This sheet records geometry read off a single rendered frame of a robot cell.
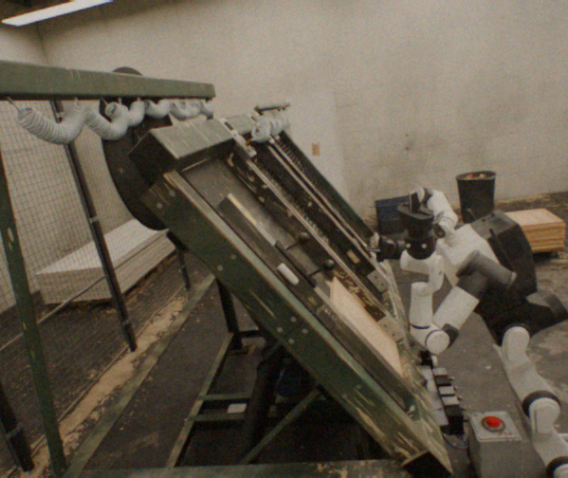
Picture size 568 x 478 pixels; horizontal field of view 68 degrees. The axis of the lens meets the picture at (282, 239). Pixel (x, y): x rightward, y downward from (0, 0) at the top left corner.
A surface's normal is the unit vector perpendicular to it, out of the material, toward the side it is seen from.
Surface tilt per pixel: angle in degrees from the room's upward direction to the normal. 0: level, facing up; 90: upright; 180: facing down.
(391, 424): 90
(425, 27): 90
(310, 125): 90
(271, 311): 90
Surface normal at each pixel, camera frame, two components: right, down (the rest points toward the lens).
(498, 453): -0.13, 0.31
